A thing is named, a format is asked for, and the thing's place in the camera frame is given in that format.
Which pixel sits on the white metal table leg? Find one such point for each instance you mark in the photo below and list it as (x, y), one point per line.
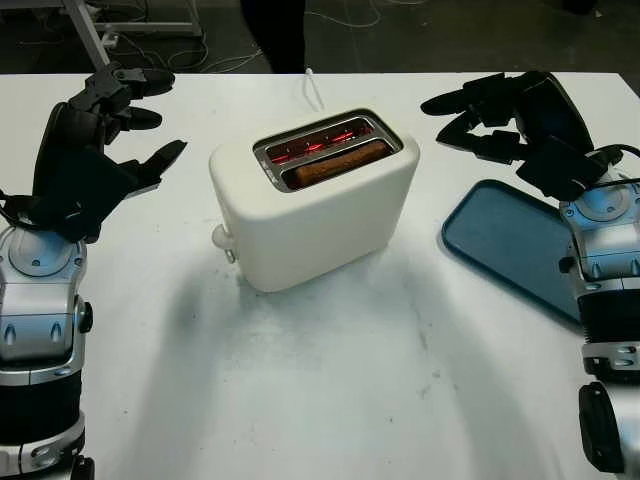
(92, 35)

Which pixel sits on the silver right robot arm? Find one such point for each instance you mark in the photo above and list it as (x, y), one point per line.
(610, 240)

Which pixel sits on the white two-slot toaster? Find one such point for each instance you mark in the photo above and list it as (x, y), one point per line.
(320, 235)

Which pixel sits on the silver toaster dial knob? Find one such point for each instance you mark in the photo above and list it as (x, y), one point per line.
(231, 254)

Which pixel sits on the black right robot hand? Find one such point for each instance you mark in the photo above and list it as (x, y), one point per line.
(555, 110)

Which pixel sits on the blue plastic tray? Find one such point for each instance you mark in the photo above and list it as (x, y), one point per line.
(510, 245)

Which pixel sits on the white metal rack frame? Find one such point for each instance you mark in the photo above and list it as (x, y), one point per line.
(150, 26)

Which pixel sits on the person in black trousers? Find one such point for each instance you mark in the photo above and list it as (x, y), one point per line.
(280, 35)

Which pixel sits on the white toaster lever knob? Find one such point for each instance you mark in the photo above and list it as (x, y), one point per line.
(220, 236)

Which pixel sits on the brown toast slice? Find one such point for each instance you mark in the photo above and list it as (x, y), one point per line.
(335, 165)

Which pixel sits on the white floor power strip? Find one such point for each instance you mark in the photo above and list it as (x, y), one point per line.
(110, 40)

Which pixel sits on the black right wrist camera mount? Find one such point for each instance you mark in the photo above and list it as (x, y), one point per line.
(560, 170)

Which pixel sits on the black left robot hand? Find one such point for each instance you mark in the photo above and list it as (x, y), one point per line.
(65, 135)

